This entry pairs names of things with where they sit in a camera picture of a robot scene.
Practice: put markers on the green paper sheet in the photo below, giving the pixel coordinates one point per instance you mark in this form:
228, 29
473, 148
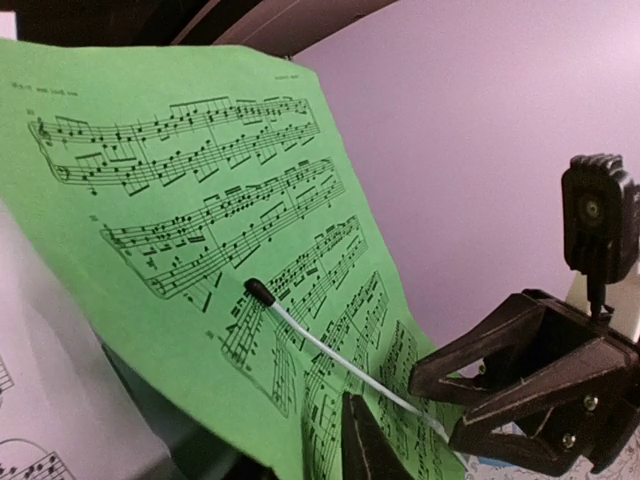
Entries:
154, 181

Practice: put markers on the light blue music stand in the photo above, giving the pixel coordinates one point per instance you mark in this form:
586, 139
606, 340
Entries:
249, 320

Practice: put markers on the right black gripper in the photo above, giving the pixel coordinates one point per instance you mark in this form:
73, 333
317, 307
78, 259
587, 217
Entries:
550, 384

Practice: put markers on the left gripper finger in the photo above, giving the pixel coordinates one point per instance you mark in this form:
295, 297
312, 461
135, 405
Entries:
365, 451

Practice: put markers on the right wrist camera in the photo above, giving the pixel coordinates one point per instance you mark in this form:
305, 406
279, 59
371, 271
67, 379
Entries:
601, 237

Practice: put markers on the white sheet music page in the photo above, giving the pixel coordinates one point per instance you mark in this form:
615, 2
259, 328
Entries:
64, 412

